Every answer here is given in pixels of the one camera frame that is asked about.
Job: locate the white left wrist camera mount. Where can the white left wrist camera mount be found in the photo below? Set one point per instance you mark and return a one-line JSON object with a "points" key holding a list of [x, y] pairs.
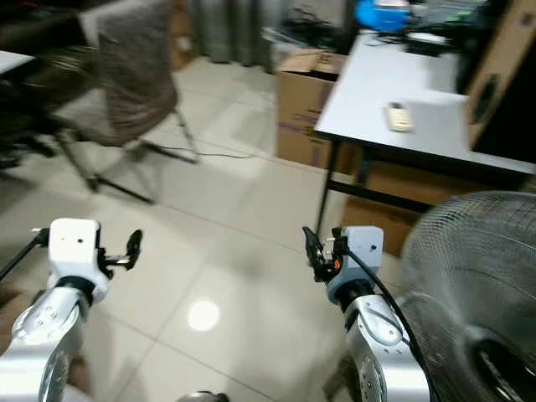
{"points": [[75, 243]]}

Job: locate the white table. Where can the white table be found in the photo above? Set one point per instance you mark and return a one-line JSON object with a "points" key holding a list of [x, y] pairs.
{"points": [[12, 60]]}

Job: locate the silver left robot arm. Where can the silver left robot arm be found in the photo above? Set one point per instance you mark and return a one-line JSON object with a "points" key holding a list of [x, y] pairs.
{"points": [[42, 335]]}

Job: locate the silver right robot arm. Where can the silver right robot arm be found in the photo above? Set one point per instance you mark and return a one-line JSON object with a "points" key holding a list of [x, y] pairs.
{"points": [[381, 352]]}

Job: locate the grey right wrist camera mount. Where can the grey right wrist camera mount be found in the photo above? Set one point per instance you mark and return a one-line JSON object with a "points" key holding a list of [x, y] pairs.
{"points": [[360, 251]]}

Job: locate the grey curtain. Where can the grey curtain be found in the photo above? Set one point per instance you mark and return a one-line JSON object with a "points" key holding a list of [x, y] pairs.
{"points": [[234, 29]]}

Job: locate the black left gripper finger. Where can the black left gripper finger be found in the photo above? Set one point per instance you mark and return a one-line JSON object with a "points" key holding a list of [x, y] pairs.
{"points": [[134, 243]]}

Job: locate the wooden panel with round hole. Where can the wooden panel with round hole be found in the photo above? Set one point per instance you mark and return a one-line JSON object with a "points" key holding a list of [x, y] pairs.
{"points": [[498, 67]]}

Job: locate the black office chair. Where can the black office chair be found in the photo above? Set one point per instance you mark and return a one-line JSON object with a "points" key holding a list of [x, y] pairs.
{"points": [[21, 126]]}

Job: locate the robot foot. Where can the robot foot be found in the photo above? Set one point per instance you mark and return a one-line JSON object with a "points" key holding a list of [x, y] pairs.
{"points": [[201, 397]]}

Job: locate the grey table with black legs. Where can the grey table with black legs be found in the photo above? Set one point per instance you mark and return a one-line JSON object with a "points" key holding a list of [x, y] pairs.
{"points": [[394, 84]]}

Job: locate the beige remote control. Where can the beige remote control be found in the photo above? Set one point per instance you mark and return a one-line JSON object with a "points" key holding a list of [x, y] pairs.
{"points": [[399, 117]]}

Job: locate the plain flat cardboard box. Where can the plain flat cardboard box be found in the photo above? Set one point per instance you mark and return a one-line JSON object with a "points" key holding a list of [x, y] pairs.
{"points": [[402, 193]]}

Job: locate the black device with white top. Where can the black device with white top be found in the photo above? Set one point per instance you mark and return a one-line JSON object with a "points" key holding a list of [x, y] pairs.
{"points": [[427, 40]]}

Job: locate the open printed cardboard box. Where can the open printed cardboard box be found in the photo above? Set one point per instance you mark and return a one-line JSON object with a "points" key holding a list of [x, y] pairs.
{"points": [[301, 100]]}

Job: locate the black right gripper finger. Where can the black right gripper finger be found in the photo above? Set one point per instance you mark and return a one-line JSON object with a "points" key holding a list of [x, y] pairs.
{"points": [[337, 239], [311, 247]]}

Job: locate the blue round object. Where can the blue round object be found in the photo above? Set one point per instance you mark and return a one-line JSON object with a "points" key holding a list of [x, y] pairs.
{"points": [[377, 12]]}

